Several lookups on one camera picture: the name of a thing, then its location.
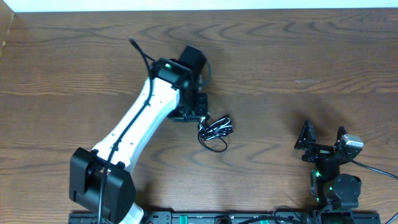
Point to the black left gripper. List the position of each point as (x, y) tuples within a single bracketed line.
[(203, 111)]

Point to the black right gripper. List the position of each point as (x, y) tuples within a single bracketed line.
[(319, 151)]

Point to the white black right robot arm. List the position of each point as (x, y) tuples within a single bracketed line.
[(336, 193)]

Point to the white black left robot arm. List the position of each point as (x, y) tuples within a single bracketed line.
[(101, 179)]

